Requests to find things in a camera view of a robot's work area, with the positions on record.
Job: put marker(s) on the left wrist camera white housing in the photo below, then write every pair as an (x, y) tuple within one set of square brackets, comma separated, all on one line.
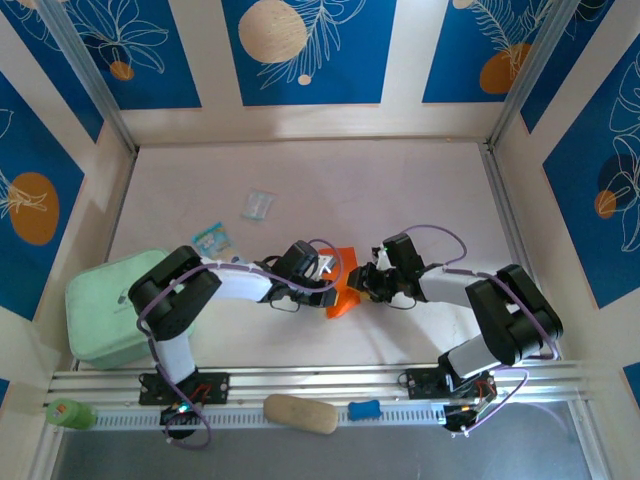
[(325, 265)]

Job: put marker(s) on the right wrist camera white housing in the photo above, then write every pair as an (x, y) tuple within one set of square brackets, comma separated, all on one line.
[(382, 257)]

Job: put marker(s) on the aluminium side rail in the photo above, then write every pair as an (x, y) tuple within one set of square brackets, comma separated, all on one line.
[(505, 215), (122, 200)]

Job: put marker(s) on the mint green lidded box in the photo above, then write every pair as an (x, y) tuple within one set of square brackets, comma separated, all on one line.
[(95, 325)]

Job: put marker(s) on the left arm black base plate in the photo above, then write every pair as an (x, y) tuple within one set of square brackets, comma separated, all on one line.
[(215, 389)]

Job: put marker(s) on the green bottle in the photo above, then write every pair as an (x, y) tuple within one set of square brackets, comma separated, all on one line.
[(70, 414)]

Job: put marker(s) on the blue bone-shaped sponge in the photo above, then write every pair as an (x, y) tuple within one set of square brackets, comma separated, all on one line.
[(364, 410)]

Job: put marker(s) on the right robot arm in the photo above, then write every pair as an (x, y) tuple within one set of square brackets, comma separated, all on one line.
[(510, 315)]

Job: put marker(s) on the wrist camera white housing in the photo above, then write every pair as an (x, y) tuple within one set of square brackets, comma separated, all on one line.
[(325, 265), (382, 257)]

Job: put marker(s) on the orange paper sheet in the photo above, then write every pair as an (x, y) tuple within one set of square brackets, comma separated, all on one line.
[(345, 306)]

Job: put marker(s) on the beige oblong case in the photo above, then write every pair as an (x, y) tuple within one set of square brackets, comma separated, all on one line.
[(300, 414)]

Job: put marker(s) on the aluminium frame post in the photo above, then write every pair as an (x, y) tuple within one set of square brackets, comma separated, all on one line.
[(530, 75), (85, 75)]

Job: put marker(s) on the blue cotton swab packet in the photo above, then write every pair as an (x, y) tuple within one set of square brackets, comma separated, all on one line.
[(215, 242)]

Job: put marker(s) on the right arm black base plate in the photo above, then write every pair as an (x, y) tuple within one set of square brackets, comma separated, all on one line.
[(422, 382)]

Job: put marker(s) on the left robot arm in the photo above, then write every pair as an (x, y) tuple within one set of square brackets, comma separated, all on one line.
[(240, 286)]

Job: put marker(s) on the aluminium front rail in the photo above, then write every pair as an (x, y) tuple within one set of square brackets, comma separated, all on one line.
[(320, 380)]

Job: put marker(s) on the clear zip bag teal dots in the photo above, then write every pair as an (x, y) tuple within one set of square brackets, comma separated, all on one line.
[(258, 205)]

